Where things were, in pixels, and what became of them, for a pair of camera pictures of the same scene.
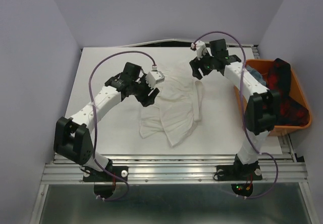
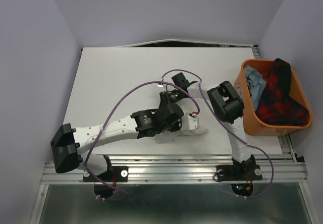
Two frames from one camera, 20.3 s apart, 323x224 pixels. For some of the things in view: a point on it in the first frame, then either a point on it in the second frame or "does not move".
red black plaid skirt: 291,113 does not move
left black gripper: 146,101 -> 177,125
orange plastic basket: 296,93 does not move
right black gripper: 196,64 -> 164,99
